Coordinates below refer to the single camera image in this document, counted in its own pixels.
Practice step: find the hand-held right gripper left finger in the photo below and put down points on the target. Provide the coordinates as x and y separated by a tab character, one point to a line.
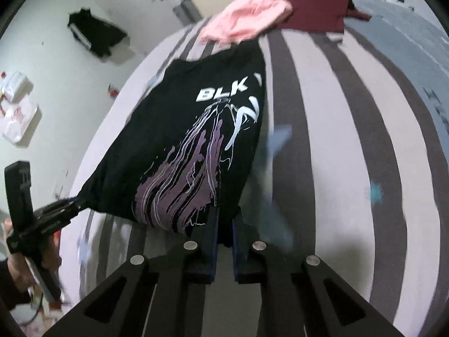
212	245

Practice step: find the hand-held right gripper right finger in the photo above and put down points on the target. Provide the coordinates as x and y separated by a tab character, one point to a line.
235	252

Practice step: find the clear plastic bag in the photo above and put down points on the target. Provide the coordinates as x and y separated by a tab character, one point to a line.
15	86

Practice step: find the person's left hand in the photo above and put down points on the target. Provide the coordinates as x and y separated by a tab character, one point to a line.
19	268

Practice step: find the bed with striped star sheet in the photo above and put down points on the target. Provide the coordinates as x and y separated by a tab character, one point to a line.
350	147

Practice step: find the black printed t-shirt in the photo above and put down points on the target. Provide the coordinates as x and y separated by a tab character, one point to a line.
182	130

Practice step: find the maroon shirt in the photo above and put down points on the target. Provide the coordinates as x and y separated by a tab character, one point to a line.
315	10

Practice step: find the white door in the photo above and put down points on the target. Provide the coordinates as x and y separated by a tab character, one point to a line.
140	14

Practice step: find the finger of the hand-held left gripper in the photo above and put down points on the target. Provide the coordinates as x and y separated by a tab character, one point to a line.
66	204
72	214

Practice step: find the person's left forearm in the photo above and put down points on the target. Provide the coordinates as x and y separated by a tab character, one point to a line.
8	288

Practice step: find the white tote bag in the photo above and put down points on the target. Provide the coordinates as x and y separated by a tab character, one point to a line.
21	124

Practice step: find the upright silver suitcase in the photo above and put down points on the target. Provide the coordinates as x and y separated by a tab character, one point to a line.
189	10

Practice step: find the black striped jacket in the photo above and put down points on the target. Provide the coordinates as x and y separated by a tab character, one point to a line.
96	33

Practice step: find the pink shirt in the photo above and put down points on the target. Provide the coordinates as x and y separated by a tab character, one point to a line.
245	15

